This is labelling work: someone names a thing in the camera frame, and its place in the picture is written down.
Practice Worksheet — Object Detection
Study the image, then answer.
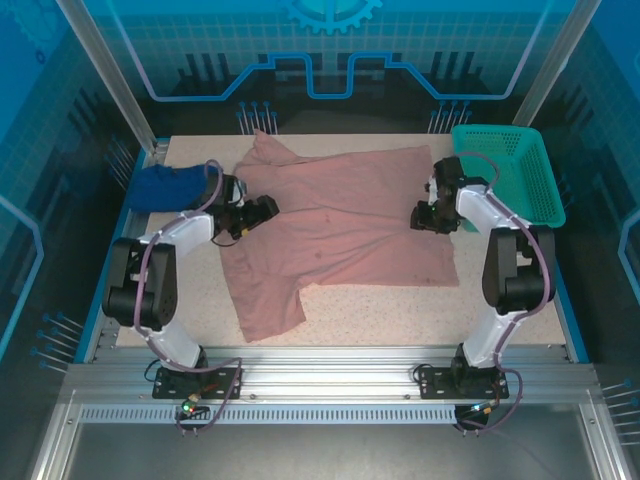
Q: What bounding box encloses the aluminium mounting rail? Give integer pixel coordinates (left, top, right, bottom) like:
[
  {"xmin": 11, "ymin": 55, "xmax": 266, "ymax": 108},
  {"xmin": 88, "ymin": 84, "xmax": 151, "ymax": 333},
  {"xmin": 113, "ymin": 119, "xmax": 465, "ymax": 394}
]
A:
[{"xmin": 64, "ymin": 343, "xmax": 599, "ymax": 407}]

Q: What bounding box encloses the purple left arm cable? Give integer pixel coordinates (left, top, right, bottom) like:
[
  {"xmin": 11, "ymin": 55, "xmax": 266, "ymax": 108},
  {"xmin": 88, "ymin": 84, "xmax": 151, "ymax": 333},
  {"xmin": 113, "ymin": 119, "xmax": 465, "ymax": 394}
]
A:
[{"xmin": 133, "ymin": 158, "xmax": 246, "ymax": 436}]

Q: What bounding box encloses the metal lower tray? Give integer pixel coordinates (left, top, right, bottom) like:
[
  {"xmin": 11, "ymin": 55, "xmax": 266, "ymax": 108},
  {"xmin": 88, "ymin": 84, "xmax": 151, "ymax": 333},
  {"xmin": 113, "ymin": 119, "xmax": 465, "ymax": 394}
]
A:
[{"xmin": 27, "ymin": 389, "xmax": 634, "ymax": 480}]

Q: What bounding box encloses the pink t-shirt with pixel print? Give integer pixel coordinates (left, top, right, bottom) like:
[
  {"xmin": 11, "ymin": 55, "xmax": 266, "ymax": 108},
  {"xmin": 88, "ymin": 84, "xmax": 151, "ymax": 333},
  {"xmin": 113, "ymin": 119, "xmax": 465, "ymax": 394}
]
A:
[{"xmin": 218, "ymin": 128, "xmax": 461, "ymax": 344}]

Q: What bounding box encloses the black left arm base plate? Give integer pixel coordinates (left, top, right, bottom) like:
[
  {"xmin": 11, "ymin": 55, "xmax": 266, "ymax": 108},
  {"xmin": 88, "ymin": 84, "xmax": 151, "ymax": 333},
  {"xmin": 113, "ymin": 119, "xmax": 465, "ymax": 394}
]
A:
[{"xmin": 152, "ymin": 367, "xmax": 244, "ymax": 400}]

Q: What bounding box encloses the aluminium frame post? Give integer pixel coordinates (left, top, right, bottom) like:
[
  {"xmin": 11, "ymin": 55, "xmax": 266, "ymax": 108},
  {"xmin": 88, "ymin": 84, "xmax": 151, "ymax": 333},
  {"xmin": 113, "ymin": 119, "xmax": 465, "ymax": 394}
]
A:
[
  {"xmin": 54, "ymin": 0, "xmax": 169, "ymax": 156},
  {"xmin": 510, "ymin": 0, "xmax": 604, "ymax": 129}
]

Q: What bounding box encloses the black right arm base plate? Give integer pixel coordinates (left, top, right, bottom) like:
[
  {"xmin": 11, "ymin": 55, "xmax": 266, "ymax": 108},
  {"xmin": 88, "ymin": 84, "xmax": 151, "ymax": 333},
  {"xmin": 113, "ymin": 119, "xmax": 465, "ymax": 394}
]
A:
[{"xmin": 414, "ymin": 364, "xmax": 511, "ymax": 400}]

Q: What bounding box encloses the slotted grey cable duct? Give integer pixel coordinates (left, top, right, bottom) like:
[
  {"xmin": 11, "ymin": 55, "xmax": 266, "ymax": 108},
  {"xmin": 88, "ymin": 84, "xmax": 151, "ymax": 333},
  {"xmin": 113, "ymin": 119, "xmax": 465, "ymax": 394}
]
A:
[{"xmin": 78, "ymin": 405, "xmax": 459, "ymax": 426}]

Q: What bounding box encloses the small connector with lit LEDs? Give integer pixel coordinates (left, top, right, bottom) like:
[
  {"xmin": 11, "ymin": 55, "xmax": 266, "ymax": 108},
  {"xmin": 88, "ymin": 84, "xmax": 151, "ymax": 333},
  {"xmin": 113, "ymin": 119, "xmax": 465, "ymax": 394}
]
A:
[
  {"xmin": 457, "ymin": 399, "xmax": 503, "ymax": 419},
  {"xmin": 174, "ymin": 392, "xmax": 211, "ymax": 419}
]

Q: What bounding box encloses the green plastic basket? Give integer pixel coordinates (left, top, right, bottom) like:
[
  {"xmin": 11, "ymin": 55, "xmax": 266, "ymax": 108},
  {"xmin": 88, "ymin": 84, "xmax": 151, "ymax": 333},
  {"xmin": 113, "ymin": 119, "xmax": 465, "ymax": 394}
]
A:
[{"xmin": 451, "ymin": 123, "xmax": 567, "ymax": 234}]

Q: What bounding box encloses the folded blue cloth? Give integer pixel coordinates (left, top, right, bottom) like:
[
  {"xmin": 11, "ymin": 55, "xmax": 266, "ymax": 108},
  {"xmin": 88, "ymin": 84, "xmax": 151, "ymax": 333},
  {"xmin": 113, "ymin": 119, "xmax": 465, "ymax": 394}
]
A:
[{"xmin": 123, "ymin": 163, "xmax": 221, "ymax": 214}]

